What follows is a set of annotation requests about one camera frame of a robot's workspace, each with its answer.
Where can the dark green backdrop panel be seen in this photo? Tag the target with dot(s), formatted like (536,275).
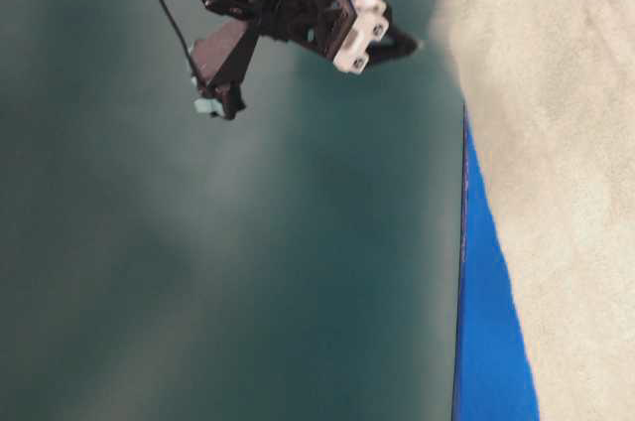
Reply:
(296,263)

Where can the blue table cloth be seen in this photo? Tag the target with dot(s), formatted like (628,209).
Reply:
(492,378)

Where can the black gripper white mount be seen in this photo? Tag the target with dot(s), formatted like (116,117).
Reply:
(352,34)

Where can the light green bath towel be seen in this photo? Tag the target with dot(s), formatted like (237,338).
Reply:
(549,91)

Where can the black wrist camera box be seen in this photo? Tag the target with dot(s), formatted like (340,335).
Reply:
(222,61)

